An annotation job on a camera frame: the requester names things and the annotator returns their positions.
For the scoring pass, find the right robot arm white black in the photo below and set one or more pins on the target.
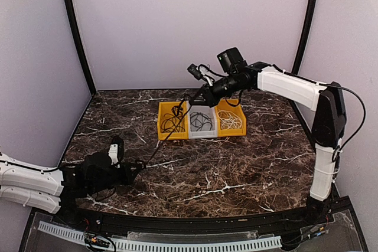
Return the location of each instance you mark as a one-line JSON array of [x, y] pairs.
[[325, 100]]

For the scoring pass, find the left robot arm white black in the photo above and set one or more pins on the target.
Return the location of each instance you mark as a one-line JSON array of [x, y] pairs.
[[50, 189]]

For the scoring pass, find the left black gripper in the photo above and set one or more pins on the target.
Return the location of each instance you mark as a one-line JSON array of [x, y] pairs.
[[128, 178]]

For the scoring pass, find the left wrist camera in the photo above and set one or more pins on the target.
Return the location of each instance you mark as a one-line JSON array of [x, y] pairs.
[[116, 151]]

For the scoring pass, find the white translucent bin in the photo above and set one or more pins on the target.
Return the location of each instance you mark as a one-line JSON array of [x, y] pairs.
[[202, 123]]

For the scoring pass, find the yellow bin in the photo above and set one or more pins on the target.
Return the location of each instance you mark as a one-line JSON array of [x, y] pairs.
[[172, 120], [231, 121]]

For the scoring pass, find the left black frame post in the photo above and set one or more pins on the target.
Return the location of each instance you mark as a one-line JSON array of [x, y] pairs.
[[79, 46]]

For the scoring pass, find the yellow bin front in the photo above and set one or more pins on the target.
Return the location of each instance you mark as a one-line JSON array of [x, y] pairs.
[[231, 121]]

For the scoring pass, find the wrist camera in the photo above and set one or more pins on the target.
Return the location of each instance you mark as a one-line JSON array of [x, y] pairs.
[[116, 151], [202, 72]]

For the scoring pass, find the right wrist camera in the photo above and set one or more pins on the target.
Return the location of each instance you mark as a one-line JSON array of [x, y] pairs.
[[202, 72]]

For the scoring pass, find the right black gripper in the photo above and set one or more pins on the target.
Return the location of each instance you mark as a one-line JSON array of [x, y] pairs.
[[211, 98]]

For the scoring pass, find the white slotted cable duct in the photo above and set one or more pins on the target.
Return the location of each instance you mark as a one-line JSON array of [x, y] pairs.
[[160, 242]]

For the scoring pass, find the black front rail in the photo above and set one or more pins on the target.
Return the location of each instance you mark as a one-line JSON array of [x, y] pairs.
[[284, 222]]

